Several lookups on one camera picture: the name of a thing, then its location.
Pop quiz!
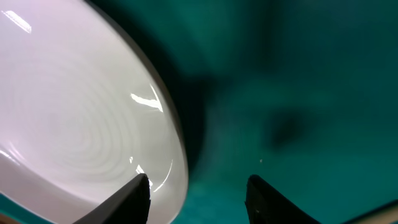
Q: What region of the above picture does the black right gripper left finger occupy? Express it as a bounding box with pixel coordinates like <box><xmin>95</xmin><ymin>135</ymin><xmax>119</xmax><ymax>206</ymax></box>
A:
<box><xmin>74</xmin><ymin>174</ymin><xmax>150</xmax><ymax>224</ymax></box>

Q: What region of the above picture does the large white plate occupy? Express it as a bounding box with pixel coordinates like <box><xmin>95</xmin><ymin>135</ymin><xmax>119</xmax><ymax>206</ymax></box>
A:
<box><xmin>1</xmin><ymin>0</ymin><xmax>188</xmax><ymax>223</ymax></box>

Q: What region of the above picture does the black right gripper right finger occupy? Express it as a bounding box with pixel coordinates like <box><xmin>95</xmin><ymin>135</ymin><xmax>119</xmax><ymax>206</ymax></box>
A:
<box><xmin>244</xmin><ymin>175</ymin><xmax>320</xmax><ymax>224</ymax></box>

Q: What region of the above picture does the teal serving tray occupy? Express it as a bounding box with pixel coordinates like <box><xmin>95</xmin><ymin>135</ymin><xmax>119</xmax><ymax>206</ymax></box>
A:
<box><xmin>1</xmin><ymin>1</ymin><xmax>397</xmax><ymax>223</ymax></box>

